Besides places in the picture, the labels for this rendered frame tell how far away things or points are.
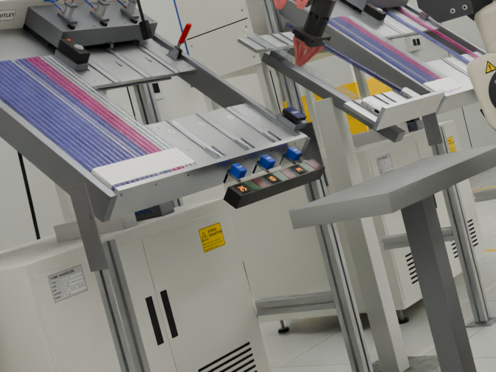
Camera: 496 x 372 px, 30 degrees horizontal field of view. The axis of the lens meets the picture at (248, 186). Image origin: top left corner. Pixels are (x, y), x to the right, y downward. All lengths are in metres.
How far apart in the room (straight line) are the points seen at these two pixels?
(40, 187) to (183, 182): 2.29
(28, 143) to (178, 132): 0.38
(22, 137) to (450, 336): 1.01
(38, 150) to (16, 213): 2.19
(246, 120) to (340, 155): 0.38
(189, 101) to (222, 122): 2.72
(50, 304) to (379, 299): 0.98
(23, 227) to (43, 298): 2.06
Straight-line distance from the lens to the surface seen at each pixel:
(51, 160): 1.90
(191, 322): 2.37
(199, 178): 2.01
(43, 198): 4.21
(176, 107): 4.89
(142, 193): 1.87
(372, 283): 2.63
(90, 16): 2.44
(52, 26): 2.33
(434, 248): 2.05
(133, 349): 1.82
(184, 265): 2.37
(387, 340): 2.67
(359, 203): 1.79
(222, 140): 2.17
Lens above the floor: 0.77
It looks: 3 degrees down
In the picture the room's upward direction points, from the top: 15 degrees counter-clockwise
